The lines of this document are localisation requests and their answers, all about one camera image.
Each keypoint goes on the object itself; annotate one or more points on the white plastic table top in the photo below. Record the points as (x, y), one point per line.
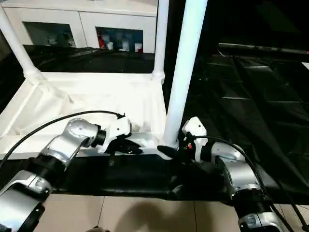
(96, 96)

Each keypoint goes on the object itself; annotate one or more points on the white plastic table leg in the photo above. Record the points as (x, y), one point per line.
(186, 60)
(14, 41)
(160, 36)

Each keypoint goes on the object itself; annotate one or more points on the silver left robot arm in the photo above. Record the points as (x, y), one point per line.
(72, 137)

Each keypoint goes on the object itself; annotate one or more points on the black mat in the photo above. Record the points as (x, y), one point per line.
(253, 108)

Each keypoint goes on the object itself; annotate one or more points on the grey robot torso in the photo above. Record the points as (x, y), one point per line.
(97, 229)

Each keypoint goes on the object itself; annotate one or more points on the white cabinet with glass doors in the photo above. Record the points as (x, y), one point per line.
(84, 14)

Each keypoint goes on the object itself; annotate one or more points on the black backdrop cloth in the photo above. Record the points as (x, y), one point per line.
(253, 19)

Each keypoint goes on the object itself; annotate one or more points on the white paper sheet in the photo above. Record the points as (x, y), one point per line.
(306, 65)

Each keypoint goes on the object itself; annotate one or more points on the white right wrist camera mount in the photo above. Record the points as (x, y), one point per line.
(195, 125)

